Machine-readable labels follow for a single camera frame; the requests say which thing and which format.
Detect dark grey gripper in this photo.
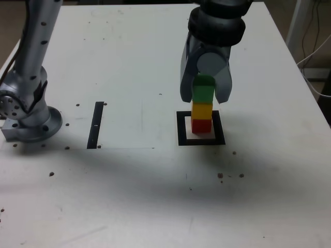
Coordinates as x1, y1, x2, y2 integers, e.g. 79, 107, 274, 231
179, 32, 233, 105

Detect green cube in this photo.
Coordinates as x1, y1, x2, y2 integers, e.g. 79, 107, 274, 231
193, 74, 216, 103

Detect yellow cube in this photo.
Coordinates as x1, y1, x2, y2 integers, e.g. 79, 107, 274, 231
191, 101, 214, 121

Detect red cube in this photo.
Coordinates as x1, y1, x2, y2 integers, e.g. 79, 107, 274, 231
191, 118, 213, 135

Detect black tape square outline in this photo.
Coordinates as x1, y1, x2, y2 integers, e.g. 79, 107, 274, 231
176, 110, 227, 147

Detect black tape strip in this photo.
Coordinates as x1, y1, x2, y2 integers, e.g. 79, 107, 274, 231
86, 101, 105, 150

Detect white cable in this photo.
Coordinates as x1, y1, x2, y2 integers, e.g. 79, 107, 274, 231
296, 33, 331, 98

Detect white frame leg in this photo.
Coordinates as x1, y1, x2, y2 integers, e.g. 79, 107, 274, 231
285, 0, 304, 52

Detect black hanging cable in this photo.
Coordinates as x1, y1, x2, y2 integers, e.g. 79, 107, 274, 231
301, 0, 322, 61

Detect dark cable at arm base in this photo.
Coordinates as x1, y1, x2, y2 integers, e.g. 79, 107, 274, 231
0, 0, 31, 86

